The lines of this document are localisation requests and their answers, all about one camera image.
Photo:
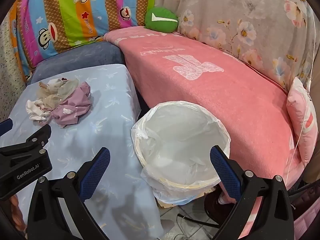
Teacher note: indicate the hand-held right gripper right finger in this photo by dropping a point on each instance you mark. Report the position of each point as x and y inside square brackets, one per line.
[222, 172]

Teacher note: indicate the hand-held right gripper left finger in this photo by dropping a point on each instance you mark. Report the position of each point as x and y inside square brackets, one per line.
[97, 172]

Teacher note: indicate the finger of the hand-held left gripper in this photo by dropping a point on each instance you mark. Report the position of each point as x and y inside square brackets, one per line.
[37, 134]
[5, 127]

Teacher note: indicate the white cloth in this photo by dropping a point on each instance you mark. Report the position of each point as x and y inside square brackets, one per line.
[35, 107]

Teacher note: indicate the beige tulle mesh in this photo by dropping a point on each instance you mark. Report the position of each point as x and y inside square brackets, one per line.
[57, 92]

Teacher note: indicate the bin with white plastic liner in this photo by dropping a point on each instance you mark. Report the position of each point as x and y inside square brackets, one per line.
[175, 135]

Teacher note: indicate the person's left hand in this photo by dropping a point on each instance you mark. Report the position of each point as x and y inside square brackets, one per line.
[18, 212]

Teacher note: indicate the cream knitted cloth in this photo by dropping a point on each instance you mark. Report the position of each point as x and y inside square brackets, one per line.
[10, 75]

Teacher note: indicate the cardboard sheet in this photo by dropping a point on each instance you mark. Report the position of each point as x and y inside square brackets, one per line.
[165, 205]

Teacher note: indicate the light blue patterned cloth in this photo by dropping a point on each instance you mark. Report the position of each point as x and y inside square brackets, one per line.
[107, 100]

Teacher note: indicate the pink bow print blanket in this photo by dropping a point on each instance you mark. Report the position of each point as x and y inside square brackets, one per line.
[200, 92]

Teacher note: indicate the blue-grey sofa cushion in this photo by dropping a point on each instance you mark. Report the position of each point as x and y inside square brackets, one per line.
[75, 55]

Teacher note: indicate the pink pillow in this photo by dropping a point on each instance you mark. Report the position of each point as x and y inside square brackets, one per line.
[300, 110]

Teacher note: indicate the striped cartoon monkey blanket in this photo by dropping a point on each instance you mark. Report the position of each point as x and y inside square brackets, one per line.
[62, 17]

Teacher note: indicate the grey floral blanket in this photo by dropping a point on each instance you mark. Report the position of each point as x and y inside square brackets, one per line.
[237, 17]

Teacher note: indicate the green round cushion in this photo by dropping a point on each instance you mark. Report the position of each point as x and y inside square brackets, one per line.
[160, 23]

